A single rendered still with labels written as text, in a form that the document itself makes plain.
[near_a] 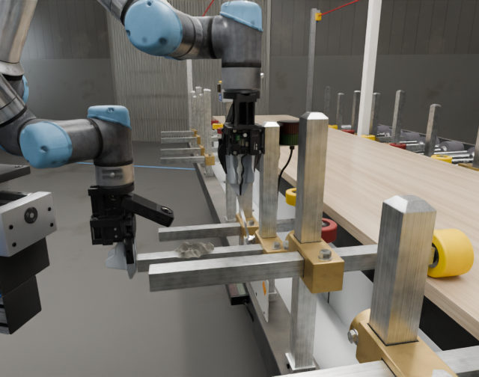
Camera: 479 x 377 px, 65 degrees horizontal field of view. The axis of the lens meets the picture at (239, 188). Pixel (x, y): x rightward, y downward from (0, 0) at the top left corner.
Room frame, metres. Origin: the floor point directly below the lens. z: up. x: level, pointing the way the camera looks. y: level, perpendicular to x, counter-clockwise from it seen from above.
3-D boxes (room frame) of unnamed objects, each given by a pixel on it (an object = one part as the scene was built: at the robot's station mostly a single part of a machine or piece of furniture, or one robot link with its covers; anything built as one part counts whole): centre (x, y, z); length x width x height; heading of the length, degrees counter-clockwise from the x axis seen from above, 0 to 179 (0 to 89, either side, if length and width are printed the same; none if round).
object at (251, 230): (1.06, -0.02, 0.80); 0.13 x 0.06 x 0.05; 11
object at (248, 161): (0.74, -0.02, 1.04); 0.06 x 0.03 x 0.09; 11
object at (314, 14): (3.56, -0.66, 1.25); 0.09 x 0.08 x 1.10; 11
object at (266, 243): (0.81, -0.07, 0.85); 0.13 x 0.06 x 0.05; 11
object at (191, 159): (2.01, 0.21, 0.80); 0.43 x 0.03 x 0.04; 101
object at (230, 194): (1.33, 0.03, 0.92); 0.05 x 0.04 x 0.45; 11
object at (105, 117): (0.73, 0.25, 1.12); 0.09 x 0.08 x 0.11; 146
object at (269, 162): (0.83, -0.07, 0.90); 0.03 x 0.03 x 0.48; 11
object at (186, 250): (0.76, 0.10, 0.87); 0.09 x 0.07 x 0.02; 101
